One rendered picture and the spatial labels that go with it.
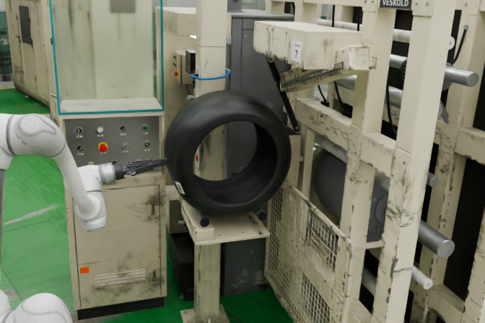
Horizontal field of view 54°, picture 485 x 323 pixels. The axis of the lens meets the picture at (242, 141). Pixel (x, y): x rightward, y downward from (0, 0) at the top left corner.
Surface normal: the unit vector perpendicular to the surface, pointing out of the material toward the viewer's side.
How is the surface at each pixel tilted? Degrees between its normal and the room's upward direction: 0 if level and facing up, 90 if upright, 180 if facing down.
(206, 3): 90
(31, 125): 54
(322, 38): 90
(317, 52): 90
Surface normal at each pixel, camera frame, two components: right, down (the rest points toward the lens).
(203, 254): 0.30, 0.29
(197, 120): -0.24, -0.30
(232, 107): 0.16, -0.50
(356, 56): 0.29, -0.01
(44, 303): 0.10, -0.97
